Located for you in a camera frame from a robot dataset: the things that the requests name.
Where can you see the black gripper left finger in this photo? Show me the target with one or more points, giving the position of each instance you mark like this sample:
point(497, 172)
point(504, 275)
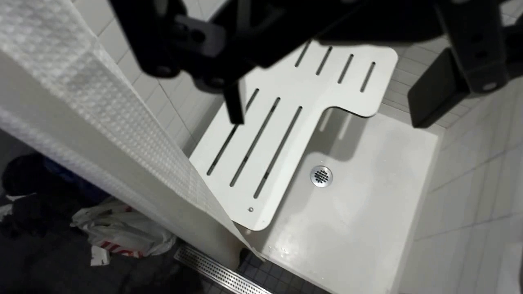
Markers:
point(167, 42)

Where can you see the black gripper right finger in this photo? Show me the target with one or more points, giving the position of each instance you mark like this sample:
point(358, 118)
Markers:
point(482, 56)

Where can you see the white dotted shower curtain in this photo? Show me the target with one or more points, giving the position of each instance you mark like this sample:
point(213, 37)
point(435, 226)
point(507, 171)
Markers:
point(62, 96)

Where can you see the white slotted shower seat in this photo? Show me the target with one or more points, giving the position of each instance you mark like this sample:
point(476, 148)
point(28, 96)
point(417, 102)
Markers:
point(249, 167)

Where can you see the round chrome shower drain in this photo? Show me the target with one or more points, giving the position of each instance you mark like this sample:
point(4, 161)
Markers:
point(321, 177)

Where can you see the white red plastic bag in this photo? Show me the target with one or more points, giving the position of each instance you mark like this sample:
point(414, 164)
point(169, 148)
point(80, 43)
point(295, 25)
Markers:
point(116, 229)

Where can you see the metal linear floor drain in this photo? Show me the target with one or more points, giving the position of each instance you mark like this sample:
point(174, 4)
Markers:
point(216, 272)

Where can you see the black clothing pile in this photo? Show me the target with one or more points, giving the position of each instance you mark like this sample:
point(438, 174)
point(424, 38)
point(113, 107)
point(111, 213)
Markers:
point(43, 197)

